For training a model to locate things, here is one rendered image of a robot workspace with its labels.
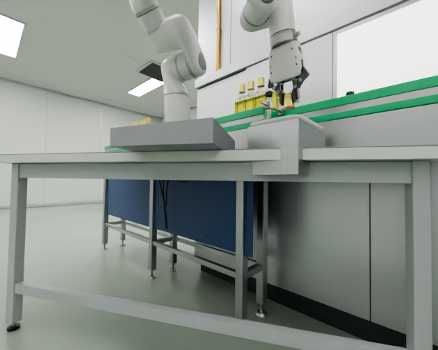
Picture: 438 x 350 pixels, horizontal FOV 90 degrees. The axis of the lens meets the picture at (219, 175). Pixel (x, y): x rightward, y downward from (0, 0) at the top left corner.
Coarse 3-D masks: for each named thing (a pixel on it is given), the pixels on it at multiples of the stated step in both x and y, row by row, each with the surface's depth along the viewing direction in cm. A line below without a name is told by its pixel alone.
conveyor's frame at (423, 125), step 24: (336, 120) 78; (360, 120) 73; (384, 120) 69; (408, 120) 65; (432, 120) 62; (240, 144) 96; (336, 144) 78; (360, 144) 73; (384, 144) 69; (408, 144) 65
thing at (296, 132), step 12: (288, 120) 62; (300, 120) 61; (252, 132) 70; (264, 132) 67; (276, 132) 64; (288, 132) 62; (300, 132) 61; (312, 132) 67; (324, 132) 75; (252, 144) 70; (264, 144) 67; (276, 144) 64; (288, 144) 62; (300, 144) 60; (312, 144) 67; (324, 144) 75
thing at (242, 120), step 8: (240, 112) 99; (248, 112) 95; (256, 112) 93; (264, 112) 90; (216, 120) 109; (224, 120) 105; (232, 120) 102; (240, 120) 99; (248, 120) 96; (256, 120) 93; (224, 128) 105; (232, 128) 101; (240, 128) 98
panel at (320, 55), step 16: (416, 0) 78; (336, 32) 96; (304, 48) 106; (320, 48) 101; (336, 48) 96; (320, 64) 100; (336, 64) 96; (256, 80) 124; (320, 80) 100; (336, 80) 95; (304, 96) 105; (320, 96) 100; (336, 96) 95
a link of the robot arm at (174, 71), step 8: (176, 56) 78; (184, 56) 76; (168, 64) 79; (176, 64) 78; (184, 64) 76; (168, 72) 80; (176, 72) 79; (184, 72) 78; (168, 80) 79; (176, 80) 80; (184, 80) 82; (168, 88) 79; (176, 88) 78; (184, 88) 80
